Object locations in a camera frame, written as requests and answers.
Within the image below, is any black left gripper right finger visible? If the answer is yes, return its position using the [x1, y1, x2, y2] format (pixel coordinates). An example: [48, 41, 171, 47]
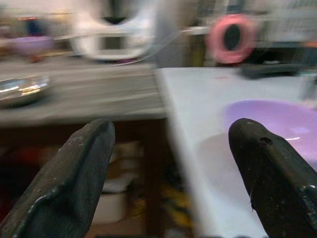
[228, 118, 317, 238]

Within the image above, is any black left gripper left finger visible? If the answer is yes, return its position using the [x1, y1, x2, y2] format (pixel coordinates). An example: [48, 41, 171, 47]
[0, 119, 116, 238]

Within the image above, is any purple plastic bowl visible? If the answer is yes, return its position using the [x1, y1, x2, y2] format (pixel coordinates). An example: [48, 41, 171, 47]
[224, 99, 317, 172]

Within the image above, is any grey workbench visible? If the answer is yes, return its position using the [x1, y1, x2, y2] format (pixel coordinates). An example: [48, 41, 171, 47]
[0, 60, 169, 126]

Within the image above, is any silver metal plate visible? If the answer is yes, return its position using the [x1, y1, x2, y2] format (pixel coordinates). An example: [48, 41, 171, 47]
[0, 75, 52, 109]

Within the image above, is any black flat keyboard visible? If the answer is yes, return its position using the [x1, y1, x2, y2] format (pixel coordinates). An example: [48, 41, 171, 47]
[240, 63, 304, 79]

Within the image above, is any purple plastic basin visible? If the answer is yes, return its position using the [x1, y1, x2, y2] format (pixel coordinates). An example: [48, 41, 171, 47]
[8, 36, 56, 58]

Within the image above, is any white appliance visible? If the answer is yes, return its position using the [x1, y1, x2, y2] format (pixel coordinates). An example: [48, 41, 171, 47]
[69, 0, 157, 62]

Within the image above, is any pink ring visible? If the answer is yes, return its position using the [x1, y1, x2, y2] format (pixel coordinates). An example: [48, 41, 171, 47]
[207, 13, 258, 65]

